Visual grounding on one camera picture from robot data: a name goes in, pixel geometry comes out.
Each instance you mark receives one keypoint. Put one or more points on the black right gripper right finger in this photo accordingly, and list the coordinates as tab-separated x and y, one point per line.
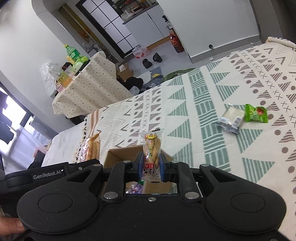
183	176

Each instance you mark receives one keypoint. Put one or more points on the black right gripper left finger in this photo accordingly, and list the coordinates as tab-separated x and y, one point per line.
121	173

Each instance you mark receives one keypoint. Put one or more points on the black and white snack packet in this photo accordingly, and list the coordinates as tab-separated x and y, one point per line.
231	120

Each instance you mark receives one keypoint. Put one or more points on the light green red-dot snack packet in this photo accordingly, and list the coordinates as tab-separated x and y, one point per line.
258	113

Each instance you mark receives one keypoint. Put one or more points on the orange bread snack packet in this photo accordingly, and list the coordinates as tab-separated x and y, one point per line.
90	148

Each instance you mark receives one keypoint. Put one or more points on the person's left hand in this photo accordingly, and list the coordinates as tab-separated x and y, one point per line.
10	225

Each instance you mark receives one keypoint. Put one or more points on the brown cardboard box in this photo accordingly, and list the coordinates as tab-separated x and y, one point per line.
134	155

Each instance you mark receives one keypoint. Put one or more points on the purple snack packet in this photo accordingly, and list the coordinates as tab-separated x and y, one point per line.
134	187

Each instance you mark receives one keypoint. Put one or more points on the patterned bed cover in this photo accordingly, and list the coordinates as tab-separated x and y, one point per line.
186	108

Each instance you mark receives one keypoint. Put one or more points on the dotted cloth covered table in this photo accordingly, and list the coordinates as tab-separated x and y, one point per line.
94	87

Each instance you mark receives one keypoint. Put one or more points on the small cardboard box on floor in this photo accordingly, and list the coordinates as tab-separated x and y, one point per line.
124	71

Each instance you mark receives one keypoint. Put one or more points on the black shoe left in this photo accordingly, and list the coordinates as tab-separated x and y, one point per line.
146	63

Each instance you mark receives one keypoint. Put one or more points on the black shoe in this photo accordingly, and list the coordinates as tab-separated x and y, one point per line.
157	58
146	63

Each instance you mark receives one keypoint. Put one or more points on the black shoe right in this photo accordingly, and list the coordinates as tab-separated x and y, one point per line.
157	58

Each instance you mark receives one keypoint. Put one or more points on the white red plastic bag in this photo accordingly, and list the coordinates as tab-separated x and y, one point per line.
140	52

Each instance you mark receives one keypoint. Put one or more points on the green soda bottle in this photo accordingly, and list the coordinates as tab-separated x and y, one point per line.
73	55

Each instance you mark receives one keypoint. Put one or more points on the red-brown oil bottle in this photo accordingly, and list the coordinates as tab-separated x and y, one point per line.
176	43

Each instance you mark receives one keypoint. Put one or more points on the white cabinet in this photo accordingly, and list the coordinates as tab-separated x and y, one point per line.
148	27

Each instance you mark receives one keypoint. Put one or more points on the black framed sliding door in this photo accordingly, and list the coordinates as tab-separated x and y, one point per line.
108	22

